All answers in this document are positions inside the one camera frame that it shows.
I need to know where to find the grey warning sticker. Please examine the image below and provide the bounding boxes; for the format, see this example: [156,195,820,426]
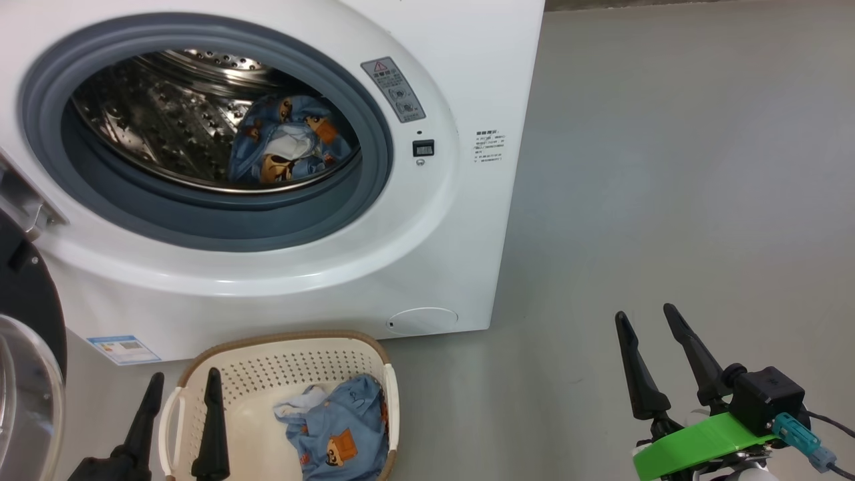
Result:
[361,57,426,124]

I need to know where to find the round white filter cover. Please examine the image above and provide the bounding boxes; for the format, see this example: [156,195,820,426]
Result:
[387,307,460,336]

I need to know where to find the cream perforated laundry basket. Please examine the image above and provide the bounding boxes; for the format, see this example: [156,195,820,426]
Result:
[158,331,400,481]

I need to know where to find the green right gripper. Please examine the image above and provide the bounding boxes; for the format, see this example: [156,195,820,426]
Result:
[615,303,779,481]

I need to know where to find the white front-load washing machine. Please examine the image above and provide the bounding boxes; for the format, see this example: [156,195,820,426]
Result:
[0,0,545,365]

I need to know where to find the stainless steel washing machine drum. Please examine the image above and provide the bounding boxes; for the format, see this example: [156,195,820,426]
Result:
[70,48,361,194]

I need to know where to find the small printed text label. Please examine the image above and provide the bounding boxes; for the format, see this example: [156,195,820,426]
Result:
[474,130,505,164]

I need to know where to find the blue cartoon print garment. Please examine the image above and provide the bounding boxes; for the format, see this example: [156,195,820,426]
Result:
[228,94,355,184]
[274,374,389,481]

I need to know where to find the black round glass washer door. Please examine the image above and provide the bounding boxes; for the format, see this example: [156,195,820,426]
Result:
[0,207,67,481]

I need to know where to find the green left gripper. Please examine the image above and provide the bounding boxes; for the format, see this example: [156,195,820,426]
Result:
[67,367,230,481]

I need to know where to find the blue energy label sticker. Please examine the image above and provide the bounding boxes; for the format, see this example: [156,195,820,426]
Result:
[87,334,162,365]

